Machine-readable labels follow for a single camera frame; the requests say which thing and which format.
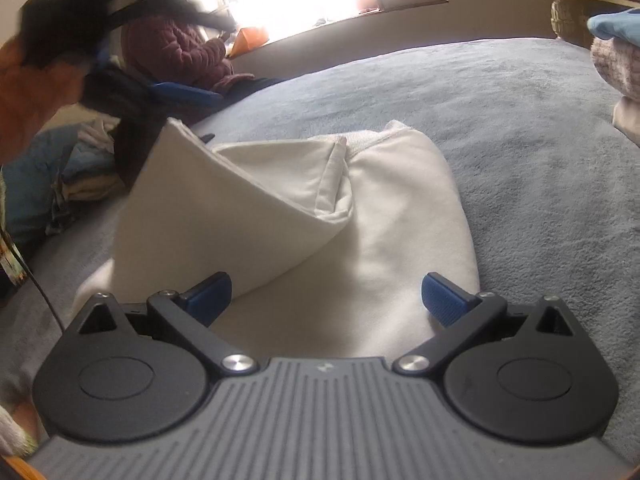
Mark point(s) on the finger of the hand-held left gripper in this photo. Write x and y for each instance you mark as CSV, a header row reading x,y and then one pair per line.
x,y
185,94
210,17

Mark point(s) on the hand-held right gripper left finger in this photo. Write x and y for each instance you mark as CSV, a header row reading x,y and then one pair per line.
x,y
207,295

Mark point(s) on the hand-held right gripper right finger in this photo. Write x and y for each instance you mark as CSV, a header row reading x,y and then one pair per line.
x,y
445,297

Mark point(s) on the white hoodie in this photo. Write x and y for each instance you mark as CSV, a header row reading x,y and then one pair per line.
x,y
300,220

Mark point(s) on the pile of folded clothes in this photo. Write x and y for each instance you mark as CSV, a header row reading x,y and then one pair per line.
x,y
85,180

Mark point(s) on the person's left hand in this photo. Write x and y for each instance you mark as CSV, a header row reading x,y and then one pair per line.
x,y
30,100

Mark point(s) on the orange bag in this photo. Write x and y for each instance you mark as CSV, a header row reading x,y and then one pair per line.
x,y
250,40

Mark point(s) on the black cloth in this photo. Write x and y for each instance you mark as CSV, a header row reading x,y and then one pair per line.
x,y
135,145

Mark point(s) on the blue quilt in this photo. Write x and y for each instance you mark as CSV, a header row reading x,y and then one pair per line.
x,y
30,180

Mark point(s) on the orange patterned packet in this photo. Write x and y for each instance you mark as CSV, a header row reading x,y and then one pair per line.
x,y
11,260

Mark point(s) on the white fluffy robe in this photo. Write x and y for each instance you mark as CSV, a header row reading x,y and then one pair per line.
x,y
15,430

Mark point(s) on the beige folded cloth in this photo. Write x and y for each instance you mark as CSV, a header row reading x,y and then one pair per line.
x,y
627,120

